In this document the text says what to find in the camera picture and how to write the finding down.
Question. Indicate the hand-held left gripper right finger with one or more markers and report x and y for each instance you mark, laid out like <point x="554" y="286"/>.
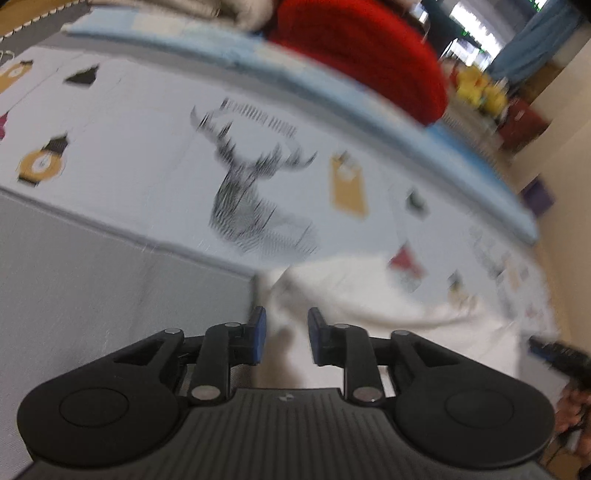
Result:
<point x="316" y="337"/>

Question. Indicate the purple box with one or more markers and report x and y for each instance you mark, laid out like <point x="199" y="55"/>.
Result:
<point x="538" y="198"/>

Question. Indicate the blue curtain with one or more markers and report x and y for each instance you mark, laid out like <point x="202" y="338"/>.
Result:
<point x="535" y="37"/>

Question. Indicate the dark red bag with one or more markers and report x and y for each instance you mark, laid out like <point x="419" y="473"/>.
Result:
<point x="524" y="124"/>

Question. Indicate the yellow plush toy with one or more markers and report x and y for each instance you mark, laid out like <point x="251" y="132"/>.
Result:
<point x="494" y="99"/>
<point x="470" y="85"/>

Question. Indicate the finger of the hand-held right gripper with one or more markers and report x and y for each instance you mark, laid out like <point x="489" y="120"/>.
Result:
<point x="554" y="353"/>

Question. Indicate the printed grey bed sheet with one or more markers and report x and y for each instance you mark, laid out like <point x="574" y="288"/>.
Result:
<point x="138" y="161"/>

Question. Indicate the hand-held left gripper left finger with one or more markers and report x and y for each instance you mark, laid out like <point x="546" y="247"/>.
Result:
<point x="258" y="337"/>

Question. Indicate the light blue cloud-print quilt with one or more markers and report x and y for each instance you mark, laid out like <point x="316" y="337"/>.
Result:
<point x="351" y="106"/>

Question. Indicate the red folded blanket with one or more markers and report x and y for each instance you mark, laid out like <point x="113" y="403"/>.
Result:
<point x="369" y="50"/>

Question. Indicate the white t-shirt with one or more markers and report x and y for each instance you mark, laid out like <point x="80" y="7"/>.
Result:
<point x="369" y="314"/>

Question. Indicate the person's right hand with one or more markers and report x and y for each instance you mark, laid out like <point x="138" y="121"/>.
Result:
<point x="575" y="413"/>

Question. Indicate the cream folded quilt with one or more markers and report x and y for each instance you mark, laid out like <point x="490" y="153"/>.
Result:
<point x="207" y="9"/>

